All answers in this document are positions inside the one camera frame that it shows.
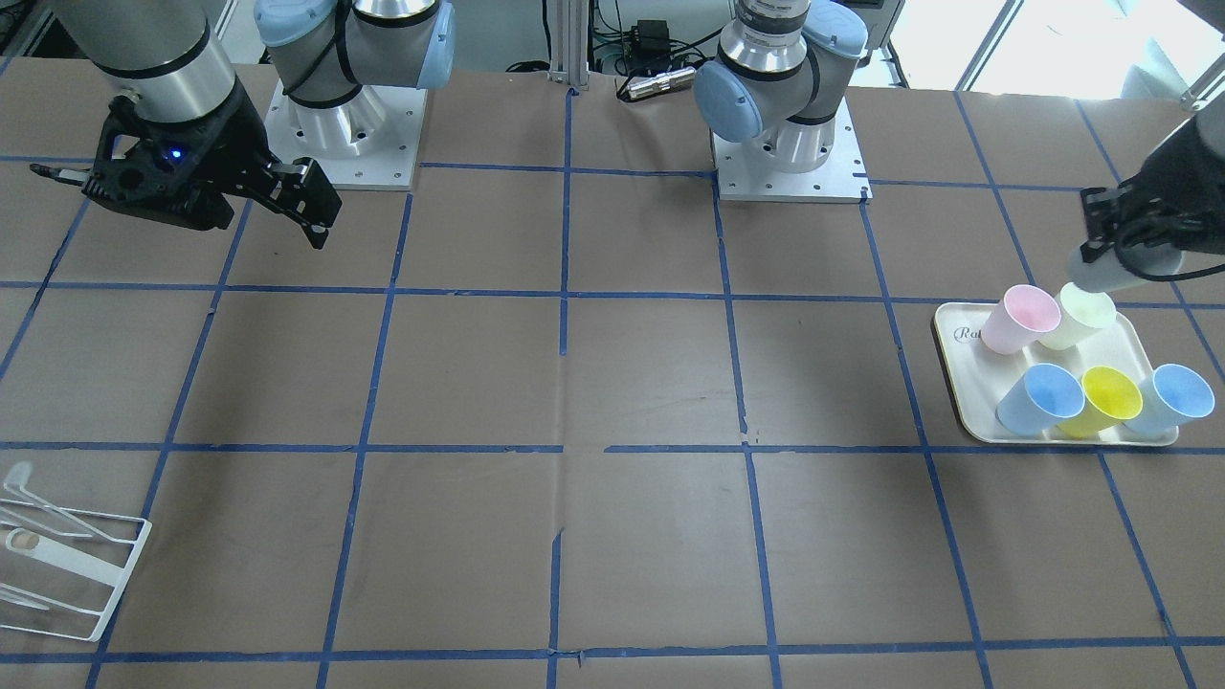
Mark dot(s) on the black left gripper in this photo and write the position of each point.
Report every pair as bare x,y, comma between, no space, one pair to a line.
1190,153

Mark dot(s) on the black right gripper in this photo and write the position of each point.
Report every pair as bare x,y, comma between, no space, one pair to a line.
241,127

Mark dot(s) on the white ribbed plastic cup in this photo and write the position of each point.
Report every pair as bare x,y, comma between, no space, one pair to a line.
1107,274

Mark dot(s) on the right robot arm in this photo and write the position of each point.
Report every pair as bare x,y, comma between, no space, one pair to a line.
179,59

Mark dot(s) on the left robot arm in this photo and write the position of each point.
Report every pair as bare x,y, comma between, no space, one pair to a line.
780,75

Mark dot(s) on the pale green plastic cup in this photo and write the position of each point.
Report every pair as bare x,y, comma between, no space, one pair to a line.
1082,314

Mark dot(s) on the pink plastic cup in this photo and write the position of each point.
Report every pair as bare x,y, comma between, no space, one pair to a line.
1022,316

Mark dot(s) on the yellow plastic cup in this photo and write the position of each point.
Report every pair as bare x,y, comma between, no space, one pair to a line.
1110,398

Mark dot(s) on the light blue plastic cup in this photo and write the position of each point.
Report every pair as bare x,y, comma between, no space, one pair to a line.
1172,396

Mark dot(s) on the cream plastic tray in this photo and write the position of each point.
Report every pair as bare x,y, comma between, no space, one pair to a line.
979,378

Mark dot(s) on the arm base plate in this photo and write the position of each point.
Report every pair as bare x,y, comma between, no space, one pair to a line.
363,137
833,163

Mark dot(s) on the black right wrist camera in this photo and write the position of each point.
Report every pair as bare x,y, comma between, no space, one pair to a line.
152,181

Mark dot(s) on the aluminium frame post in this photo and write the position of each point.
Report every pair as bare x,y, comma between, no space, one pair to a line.
569,43

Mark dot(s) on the white wire cup rack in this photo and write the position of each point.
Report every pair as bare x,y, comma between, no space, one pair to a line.
65,569

